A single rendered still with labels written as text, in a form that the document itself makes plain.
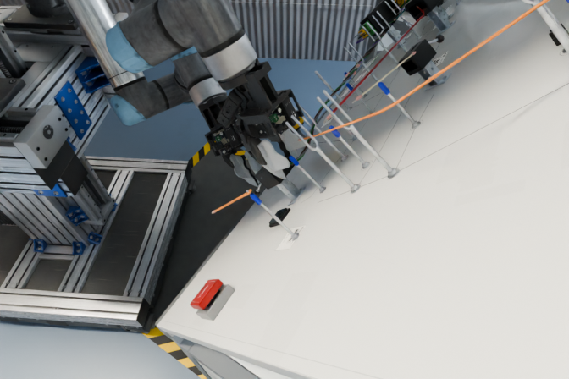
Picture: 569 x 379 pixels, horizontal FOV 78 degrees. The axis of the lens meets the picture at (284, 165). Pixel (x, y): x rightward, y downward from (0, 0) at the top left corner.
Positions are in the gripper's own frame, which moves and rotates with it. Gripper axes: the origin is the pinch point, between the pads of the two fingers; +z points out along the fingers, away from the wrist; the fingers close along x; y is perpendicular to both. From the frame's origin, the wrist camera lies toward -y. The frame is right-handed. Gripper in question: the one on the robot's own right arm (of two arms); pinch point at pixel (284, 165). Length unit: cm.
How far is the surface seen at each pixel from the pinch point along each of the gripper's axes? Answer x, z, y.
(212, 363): -31.7, 32.1, -17.9
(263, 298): -23.0, 2.2, 12.2
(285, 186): 0.1, 6.0, -3.4
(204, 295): -25.9, 4.1, -0.3
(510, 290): -20.3, -10.9, 41.0
